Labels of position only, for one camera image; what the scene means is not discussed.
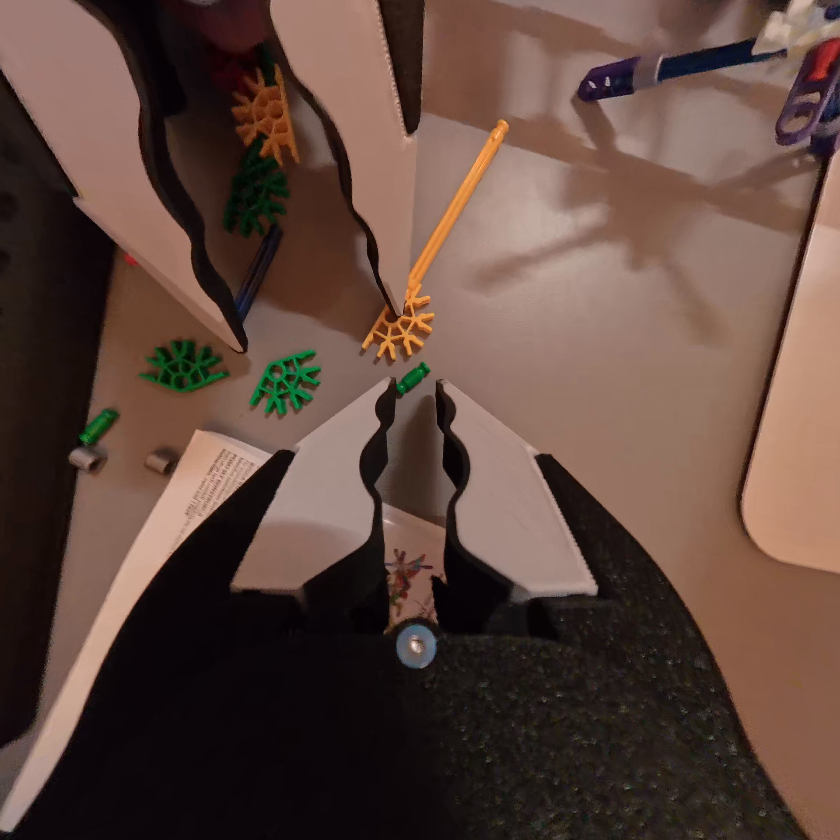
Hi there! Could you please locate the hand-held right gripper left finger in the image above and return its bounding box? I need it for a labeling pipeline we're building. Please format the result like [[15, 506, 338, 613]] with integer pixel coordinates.
[[231, 377, 399, 635]]

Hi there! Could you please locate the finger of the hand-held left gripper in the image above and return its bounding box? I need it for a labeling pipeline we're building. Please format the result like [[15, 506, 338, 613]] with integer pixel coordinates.
[[0, 0, 250, 355], [269, 0, 422, 319]]

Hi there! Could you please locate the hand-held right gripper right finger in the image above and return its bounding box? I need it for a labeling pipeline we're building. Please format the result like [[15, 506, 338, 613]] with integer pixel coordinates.
[[433, 379, 599, 635]]

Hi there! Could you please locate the orange fan connector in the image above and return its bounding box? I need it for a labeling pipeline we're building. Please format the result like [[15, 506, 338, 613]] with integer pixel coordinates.
[[360, 287, 437, 362], [230, 63, 301, 168]]

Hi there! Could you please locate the yellow plastic rod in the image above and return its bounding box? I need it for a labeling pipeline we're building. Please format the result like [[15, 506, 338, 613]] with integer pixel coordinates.
[[406, 119, 511, 298]]

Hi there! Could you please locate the green fan connector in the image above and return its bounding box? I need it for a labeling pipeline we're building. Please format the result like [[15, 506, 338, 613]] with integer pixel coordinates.
[[222, 136, 291, 240], [138, 339, 231, 394], [248, 350, 322, 416]]

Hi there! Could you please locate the colourful construction toy plane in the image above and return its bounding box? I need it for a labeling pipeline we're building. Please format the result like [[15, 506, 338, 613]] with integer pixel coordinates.
[[576, 0, 840, 160]]

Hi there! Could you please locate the red fan connector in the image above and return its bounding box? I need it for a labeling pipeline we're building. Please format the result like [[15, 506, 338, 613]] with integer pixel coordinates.
[[209, 46, 263, 89]]

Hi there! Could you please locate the toy instruction booklet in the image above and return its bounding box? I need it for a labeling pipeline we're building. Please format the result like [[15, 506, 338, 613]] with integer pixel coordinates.
[[0, 429, 448, 832]]

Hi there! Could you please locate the dark blue plastic rod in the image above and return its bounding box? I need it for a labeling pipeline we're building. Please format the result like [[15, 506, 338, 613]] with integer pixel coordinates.
[[234, 222, 284, 324]]

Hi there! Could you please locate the black perforated pad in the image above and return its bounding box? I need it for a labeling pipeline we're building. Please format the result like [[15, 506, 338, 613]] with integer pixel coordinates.
[[0, 72, 117, 749]]

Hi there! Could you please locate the wooden and white book stand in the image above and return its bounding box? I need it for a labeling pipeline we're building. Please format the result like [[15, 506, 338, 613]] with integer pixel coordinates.
[[740, 151, 840, 576]]

